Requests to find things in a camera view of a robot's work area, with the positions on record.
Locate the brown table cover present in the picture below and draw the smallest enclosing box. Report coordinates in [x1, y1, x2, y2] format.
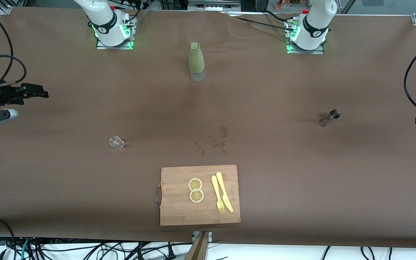
[0, 7, 416, 250]

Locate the green sleeved glass bottle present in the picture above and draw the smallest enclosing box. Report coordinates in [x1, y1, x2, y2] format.
[188, 42, 206, 82]

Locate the yellow plastic knife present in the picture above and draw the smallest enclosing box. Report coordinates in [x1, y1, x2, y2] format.
[216, 172, 234, 213]

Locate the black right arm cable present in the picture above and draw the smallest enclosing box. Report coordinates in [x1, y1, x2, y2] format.
[0, 20, 27, 85]

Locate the grey power strip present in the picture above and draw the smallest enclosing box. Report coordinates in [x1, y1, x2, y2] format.
[188, 0, 241, 12]

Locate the teal floor cable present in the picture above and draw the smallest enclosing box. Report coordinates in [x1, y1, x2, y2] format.
[20, 238, 31, 260]

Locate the black cable across cover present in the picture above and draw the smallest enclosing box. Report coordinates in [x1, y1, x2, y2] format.
[226, 11, 297, 33]

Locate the steel jigger shaker cup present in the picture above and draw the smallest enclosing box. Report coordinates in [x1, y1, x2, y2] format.
[318, 108, 341, 127]

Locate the yellow plastic fork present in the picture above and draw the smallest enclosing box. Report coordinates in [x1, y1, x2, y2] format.
[211, 175, 225, 214]

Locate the wooden cutting board metal handle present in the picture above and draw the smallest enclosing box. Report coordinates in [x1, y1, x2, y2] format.
[156, 165, 241, 226]

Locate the clear glass measuring cup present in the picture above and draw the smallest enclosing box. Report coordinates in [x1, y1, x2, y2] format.
[109, 135, 125, 150]

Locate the brown wooden beam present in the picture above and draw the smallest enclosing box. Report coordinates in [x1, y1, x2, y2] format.
[186, 231, 210, 260]

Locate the small metal bracket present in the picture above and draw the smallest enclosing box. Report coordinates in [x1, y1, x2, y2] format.
[192, 231, 213, 242]

